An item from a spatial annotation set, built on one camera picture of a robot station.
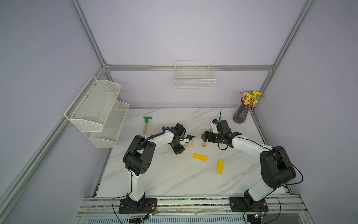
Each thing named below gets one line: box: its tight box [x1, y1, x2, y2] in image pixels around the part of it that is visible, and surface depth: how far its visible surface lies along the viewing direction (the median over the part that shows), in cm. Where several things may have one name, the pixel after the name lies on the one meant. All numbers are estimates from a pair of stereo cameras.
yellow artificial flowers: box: [240, 90, 265, 106], surface depth 95 cm
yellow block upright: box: [216, 159, 225, 175], surface depth 88 cm
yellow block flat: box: [192, 153, 208, 162], surface depth 95 cm
